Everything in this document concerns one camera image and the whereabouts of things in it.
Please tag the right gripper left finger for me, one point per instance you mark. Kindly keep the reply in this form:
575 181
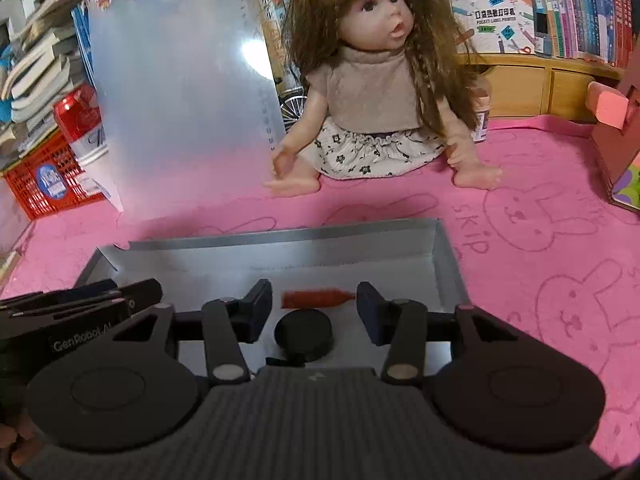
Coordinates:
227 323

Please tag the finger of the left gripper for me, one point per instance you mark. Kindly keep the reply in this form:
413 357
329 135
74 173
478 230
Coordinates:
134 297
38 300

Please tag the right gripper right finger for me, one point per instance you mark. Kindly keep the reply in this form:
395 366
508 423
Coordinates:
400 323

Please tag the black round disc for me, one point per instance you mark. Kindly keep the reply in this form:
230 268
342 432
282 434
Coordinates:
298 338

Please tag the operator right hand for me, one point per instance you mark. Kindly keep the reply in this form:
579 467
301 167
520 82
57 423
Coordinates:
20 436

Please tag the white cardboard box tray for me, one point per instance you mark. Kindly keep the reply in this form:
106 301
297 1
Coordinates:
402 259

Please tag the red plastic basket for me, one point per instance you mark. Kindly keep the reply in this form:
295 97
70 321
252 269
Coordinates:
49 180

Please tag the white paper cup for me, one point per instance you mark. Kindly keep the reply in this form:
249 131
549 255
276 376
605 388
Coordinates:
98 167

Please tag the pink bunny towel mat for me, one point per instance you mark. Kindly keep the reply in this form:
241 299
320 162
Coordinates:
545 250

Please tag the red soda can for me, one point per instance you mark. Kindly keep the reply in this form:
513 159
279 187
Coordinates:
79 119

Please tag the translucent clipboard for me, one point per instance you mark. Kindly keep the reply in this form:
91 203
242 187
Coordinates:
188 101

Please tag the brown haired doll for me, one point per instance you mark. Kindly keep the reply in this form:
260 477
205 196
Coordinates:
386 95

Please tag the stack of books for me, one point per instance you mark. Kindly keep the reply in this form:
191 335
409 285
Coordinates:
40 63

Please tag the wooden drawer box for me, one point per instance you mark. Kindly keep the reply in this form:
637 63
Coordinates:
527 85

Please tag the pink phone stand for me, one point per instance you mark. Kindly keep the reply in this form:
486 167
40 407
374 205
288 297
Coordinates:
616 135

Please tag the label printer box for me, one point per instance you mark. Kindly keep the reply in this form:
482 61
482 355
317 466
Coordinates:
496 26

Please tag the row of upright books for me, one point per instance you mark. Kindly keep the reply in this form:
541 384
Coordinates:
565 5

